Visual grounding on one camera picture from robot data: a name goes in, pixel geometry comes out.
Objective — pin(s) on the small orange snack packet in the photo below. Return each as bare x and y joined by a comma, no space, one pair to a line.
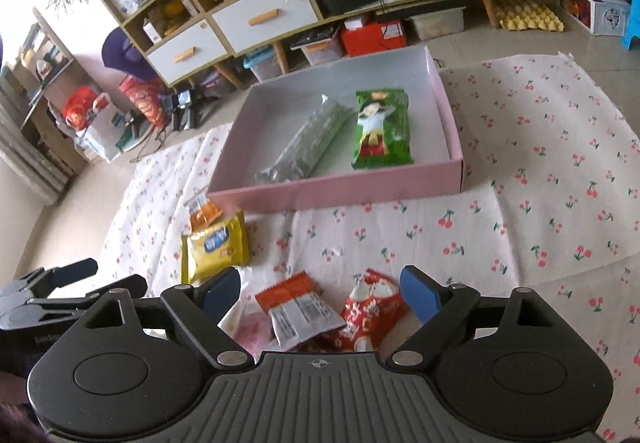
202,212

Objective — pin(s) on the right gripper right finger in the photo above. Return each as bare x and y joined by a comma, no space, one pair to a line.
442,312

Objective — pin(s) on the yellow egg tray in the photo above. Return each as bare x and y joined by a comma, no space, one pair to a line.
520,15

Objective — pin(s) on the red orange patterned bag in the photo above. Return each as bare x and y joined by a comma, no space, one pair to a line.
147,96

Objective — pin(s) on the pink shallow cardboard box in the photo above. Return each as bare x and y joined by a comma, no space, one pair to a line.
276,109

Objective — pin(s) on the red shoe box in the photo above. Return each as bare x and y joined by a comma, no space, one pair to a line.
374,38

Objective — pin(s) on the red white snack bag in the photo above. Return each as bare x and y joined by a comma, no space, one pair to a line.
371,311

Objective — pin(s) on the grey white snack bag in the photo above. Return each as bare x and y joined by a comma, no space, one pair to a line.
308,144

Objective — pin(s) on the purple cap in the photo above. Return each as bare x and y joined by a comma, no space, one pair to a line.
119,53

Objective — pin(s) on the orange white wafer packet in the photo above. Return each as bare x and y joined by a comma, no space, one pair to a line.
297,312

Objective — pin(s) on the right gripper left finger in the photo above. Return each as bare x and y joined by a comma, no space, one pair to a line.
196,313

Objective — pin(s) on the blue plastic stool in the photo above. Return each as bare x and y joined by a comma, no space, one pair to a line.
633,26

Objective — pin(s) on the green snack bag with girl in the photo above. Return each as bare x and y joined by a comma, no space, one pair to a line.
383,134

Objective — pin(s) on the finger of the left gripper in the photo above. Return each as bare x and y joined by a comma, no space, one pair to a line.
63,276
134,283

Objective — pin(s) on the yellow snack bag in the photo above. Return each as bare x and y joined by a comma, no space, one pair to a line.
206,253

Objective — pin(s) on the cherry print floor cloth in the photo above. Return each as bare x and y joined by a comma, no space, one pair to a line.
550,201

